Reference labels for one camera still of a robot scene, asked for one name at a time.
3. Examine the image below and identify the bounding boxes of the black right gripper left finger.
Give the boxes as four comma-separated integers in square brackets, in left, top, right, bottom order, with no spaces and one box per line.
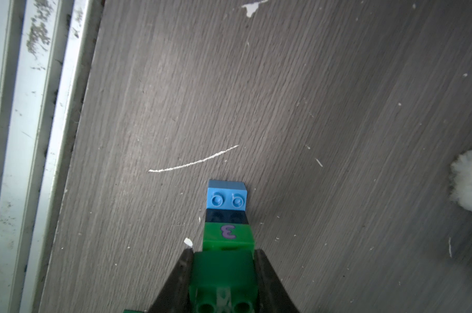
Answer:
[147,248,194,313]

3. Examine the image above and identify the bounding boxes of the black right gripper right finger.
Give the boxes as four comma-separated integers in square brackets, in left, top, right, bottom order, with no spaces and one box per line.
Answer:
[254,249,299,313]

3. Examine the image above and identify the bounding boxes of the light green tall lego brick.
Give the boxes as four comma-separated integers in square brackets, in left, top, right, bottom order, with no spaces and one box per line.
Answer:
[189,250,258,312]

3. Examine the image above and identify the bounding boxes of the small green lego brick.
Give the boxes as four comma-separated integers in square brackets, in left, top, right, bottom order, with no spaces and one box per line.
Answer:
[202,222,255,251]

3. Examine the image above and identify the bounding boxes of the small black block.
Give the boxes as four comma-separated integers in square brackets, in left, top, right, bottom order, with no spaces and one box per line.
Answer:
[205,209,249,224]

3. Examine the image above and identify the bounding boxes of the long blue lego brick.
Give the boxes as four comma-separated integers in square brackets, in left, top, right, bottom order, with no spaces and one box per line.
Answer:
[206,180,248,211]

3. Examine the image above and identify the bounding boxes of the white teddy bear blue shirt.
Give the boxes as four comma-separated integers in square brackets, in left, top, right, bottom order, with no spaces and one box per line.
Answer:
[451,150,472,212]

